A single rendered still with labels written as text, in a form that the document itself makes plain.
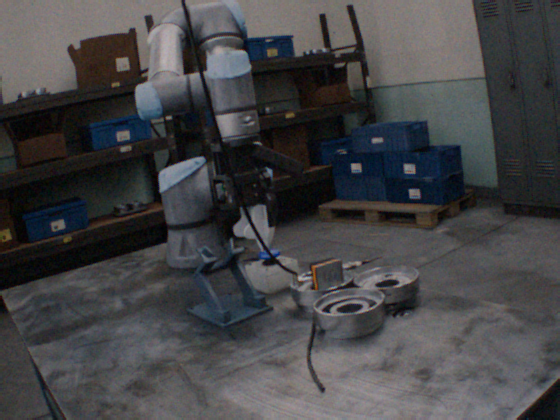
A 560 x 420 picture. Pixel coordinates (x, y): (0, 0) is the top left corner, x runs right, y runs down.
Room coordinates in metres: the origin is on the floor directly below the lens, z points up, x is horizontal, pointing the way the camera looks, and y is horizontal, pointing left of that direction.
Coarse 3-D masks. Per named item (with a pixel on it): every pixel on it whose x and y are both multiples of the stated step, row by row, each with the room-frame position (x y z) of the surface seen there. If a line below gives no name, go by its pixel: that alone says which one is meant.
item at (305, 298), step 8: (344, 272) 0.91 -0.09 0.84; (352, 280) 0.86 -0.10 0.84; (296, 288) 0.86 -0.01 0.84; (312, 288) 0.90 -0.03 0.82; (328, 288) 0.84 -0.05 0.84; (336, 288) 0.84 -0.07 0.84; (344, 288) 0.84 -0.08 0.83; (352, 288) 0.86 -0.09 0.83; (296, 296) 0.86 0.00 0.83; (304, 296) 0.84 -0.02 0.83; (312, 296) 0.84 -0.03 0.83; (320, 296) 0.83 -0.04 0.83; (304, 304) 0.85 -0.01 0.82; (312, 304) 0.84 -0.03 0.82
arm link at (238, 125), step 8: (248, 112) 0.97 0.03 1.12; (256, 112) 0.99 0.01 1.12; (224, 120) 0.97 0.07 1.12; (232, 120) 0.97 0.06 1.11; (240, 120) 0.97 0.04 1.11; (248, 120) 0.97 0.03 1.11; (256, 120) 0.99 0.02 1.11; (224, 128) 0.97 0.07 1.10; (232, 128) 0.97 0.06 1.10; (240, 128) 0.97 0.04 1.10; (248, 128) 0.97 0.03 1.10; (256, 128) 0.98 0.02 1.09; (224, 136) 0.97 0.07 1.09; (232, 136) 0.97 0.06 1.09; (240, 136) 0.97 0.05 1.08; (248, 136) 0.98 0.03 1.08
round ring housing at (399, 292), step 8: (368, 272) 0.89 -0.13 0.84; (376, 272) 0.89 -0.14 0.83; (384, 272) 0.89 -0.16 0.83; (392, 272) 0.89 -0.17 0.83; (400, 272) 0.88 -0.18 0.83; (408, 272) 0.87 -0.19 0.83; (416, 272) 0.84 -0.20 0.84; (360, 280) 0.87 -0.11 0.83; (368, 280) 0.87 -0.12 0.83; (376, 280) 0.87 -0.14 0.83; (384, 280) 0.86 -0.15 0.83; (392, 280) 0.86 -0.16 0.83; (400, 280) 0.84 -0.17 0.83; (416, 280) 0.81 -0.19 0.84; (376, 288) 0.80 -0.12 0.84; (384, 288) 0.79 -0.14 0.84; (400, 288) 0.79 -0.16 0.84; (408, 288) 0.80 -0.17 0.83; (416, 288) 0.81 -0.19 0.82; (384, 296) 0.79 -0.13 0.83; (392, 296) 0.79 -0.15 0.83; (400, 296) 0.79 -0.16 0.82; (408, 296) 0.80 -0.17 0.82; (416, 296) 0.82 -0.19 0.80; (400, 304) 0.80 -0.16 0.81; (408, 304) 0.80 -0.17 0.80
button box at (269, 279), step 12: (252, 264) 1.02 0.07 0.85; (264, 264) 1.00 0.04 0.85; (276, 264) 1.00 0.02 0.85; (288, 264) 0.99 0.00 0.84; (252, 276) 1.01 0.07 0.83; (264, 276) 0.97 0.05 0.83; (276, 276) 0.98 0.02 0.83; (288, 276) 0.99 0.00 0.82; (264, 288) 0.98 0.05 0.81; (276, 288) 0.97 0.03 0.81
